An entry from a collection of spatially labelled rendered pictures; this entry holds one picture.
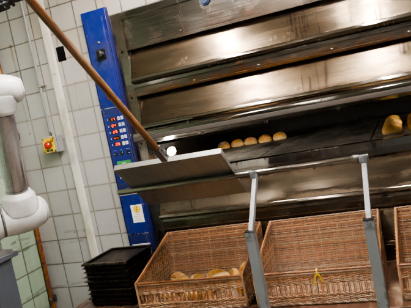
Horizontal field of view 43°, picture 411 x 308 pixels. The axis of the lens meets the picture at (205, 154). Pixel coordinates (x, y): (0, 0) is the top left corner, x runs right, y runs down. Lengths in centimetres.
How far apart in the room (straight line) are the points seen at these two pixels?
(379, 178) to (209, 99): 95
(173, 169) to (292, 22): 94
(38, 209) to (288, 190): 124
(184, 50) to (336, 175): 103
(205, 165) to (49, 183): 128
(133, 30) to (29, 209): 113
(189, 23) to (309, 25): 63
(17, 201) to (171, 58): 108
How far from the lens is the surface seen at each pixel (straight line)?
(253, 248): 221
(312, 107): 251
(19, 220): 260
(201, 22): 283
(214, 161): 235
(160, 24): 292
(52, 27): 186
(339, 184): 268
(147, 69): 292
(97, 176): 316
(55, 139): 321
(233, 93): 275
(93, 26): 307
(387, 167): 267
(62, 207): 335
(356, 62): 264
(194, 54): 282
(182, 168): 243
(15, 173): 255
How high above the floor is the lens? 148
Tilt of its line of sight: 5 degrees down
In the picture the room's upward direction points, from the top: 11 degrees counter-clockwise
